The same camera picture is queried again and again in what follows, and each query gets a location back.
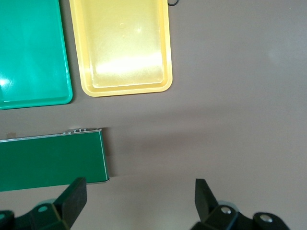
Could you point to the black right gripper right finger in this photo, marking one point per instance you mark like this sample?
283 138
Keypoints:
206 206

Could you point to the yellow plastic tray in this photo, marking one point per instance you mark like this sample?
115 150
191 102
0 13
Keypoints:
124 48

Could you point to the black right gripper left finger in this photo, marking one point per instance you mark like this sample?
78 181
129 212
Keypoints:
74 203

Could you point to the green plastic tray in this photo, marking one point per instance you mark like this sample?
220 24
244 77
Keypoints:
31 52

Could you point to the green conveyor belt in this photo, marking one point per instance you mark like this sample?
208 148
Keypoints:
48 160

